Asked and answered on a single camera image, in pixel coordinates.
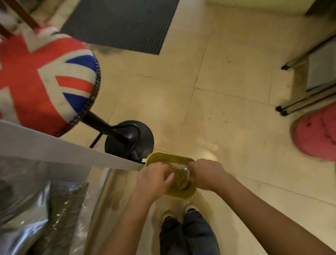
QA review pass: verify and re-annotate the person's right hand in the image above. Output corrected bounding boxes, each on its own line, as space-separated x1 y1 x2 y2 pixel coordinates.
187 158 229 192

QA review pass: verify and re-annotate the person's left hand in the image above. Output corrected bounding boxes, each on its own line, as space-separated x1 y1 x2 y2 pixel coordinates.
133 162 175 202

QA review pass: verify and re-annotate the clear bag of dried leaves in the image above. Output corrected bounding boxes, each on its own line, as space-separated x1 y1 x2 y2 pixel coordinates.
167 162 191 190

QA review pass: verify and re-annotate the person's right forearm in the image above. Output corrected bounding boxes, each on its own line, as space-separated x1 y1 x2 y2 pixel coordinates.
213 172 336 255

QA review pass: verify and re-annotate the person's left forearm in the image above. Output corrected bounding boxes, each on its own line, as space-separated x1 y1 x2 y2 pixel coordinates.
98 191 158 255

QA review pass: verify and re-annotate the yellow plastic tray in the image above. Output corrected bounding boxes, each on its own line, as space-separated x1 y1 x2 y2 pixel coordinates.
145 151 197 200

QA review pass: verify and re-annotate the person's left leg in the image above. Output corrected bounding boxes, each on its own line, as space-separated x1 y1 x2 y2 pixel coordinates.
159 217 187 255

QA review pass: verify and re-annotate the person's leg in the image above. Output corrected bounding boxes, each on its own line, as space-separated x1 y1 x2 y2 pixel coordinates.
159 217 187 255
183 210 221 255

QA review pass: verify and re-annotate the person's right leg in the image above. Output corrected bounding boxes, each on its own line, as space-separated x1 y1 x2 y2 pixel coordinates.
183 210 221 255

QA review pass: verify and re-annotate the large bag of dried leaves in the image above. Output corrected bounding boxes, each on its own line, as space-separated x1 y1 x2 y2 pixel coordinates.
33 181 90 255

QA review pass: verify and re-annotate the white glass display counter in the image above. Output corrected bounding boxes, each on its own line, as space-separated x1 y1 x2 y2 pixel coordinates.
0 119 144 255

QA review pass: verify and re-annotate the pink round cushion stool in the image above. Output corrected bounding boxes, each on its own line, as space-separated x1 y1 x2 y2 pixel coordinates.
292 102 336 162

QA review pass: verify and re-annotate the metal folding stand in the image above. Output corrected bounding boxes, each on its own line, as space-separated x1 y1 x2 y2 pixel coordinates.
275 34 336 117

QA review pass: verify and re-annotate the silver foil bag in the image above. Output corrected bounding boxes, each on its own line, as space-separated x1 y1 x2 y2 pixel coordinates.
0 181 52 255

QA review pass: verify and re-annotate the flag-patterned bar stool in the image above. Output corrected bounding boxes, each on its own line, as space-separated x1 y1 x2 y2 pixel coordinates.
0 25 155 164

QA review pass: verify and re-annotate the dark ribbed floor mat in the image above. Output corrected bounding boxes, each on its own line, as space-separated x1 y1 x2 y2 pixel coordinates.
60 0 180 56

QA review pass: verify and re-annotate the brown wooden chair frame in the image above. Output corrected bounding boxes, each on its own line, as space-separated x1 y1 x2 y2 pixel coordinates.
0 0 40 40

